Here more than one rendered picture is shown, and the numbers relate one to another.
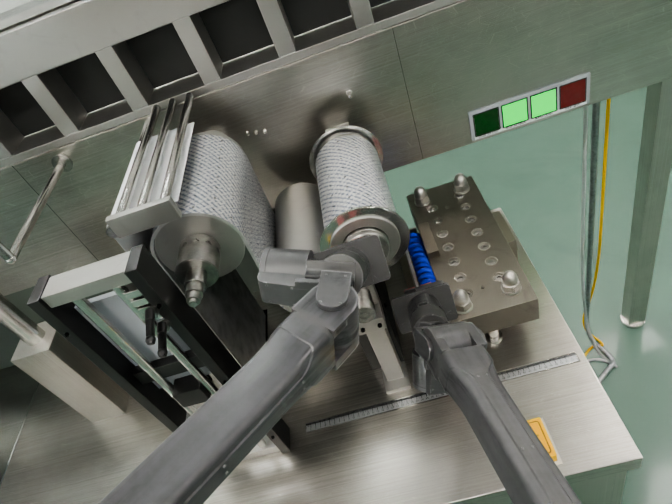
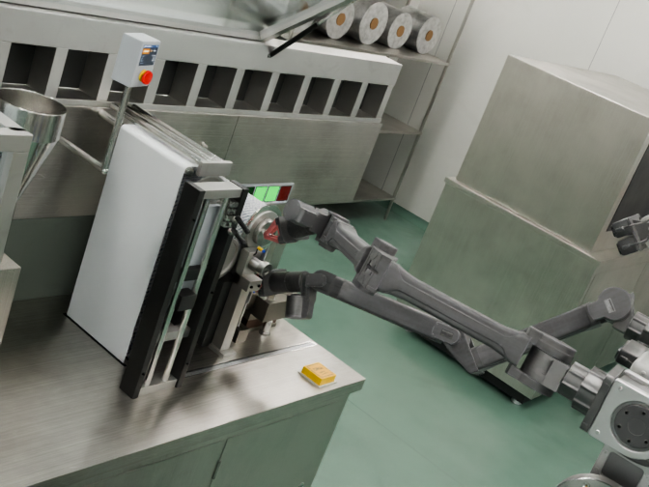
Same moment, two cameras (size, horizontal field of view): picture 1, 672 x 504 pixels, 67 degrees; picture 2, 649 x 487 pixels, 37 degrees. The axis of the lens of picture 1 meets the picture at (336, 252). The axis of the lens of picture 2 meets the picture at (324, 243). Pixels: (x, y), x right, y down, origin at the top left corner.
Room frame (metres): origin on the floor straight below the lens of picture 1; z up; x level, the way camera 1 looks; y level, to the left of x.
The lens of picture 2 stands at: (-0.45, 2.07, 2.11)
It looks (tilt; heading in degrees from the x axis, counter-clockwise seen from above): 19 degrees down; 293
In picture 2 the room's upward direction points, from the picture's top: 21 degrees clockwise
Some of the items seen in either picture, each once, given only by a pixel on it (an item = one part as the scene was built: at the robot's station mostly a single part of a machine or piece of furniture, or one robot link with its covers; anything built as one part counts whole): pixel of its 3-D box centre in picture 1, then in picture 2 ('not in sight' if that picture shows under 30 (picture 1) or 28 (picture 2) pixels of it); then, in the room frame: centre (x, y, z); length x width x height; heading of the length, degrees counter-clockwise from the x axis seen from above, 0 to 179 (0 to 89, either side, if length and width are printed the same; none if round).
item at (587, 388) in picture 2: not in sight; (586, 388); (-0.32, 0.34, 1.45); 0.09 x 0.08 x 0.12; 87
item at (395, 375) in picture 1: (378, 337); (239, 303); (0.59, -0.01, 1.05); 0.06 x 0.05 x 0.31; 170
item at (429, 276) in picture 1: (422, 267); not in sight; (0.72, -0.15, 1.03); 0.21 x 0.04 x 0.03; 170
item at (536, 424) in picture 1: (528, 443); (319, 373); (0.36, -0.17, 0.91); 0.07 x 0.07 x 0.02; 80
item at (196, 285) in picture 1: (194, 289); not in sight; (0.58, 0.21, 1.33); 0.06 x 0.03 x 0.03; 170
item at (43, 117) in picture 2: not in sight; (28, 115); (0.85, 0.64, 1.50); 0.14 x 0.14 x 0.06
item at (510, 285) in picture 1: (510, 280); not in sight; (0.58, -0.27, 1.05); 0.04 x 0.04 x 0.04
